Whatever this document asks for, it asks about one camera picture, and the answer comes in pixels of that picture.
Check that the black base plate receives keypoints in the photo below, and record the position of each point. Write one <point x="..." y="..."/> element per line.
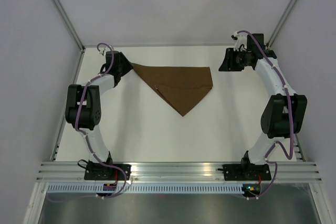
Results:
<point x="98" y="172"/>
<point x="252" y="172"/>

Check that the brown cloth napkin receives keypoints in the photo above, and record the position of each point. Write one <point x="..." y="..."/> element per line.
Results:
<point x="182" y="88"/>

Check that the aluminium front rail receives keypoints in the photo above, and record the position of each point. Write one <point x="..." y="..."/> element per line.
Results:
<point x="182" y="172"/>

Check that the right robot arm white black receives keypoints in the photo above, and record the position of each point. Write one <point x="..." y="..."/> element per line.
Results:
<point x="282" y="117"/>

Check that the white slotted cable duct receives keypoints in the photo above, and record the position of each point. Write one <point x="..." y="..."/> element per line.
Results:
<point x="147" y="188"/>

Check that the right aluminium frame post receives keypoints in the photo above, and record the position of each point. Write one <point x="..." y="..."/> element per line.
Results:
<point x="281" y="22"/>

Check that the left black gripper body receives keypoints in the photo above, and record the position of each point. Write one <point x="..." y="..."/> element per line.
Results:
<point x="124" y="67"/>

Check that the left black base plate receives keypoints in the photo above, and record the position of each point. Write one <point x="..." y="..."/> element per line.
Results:
<point x="98" y="172"/>

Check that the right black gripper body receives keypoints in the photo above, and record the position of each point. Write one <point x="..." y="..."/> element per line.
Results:
<point x="235" y="60"/>

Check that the left aluminium frame post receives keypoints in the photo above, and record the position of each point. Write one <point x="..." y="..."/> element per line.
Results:
<point x="70" y="27"/>

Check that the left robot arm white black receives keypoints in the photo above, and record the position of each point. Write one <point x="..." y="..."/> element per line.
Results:
<point x="83" y="105"/>

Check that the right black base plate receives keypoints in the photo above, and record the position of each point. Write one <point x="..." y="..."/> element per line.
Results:
<point x="252" y="172"/>

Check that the aluminium frame post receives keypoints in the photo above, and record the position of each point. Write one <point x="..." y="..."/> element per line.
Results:
<point x="281" y="22"/>
<point x="70" y="27"/>

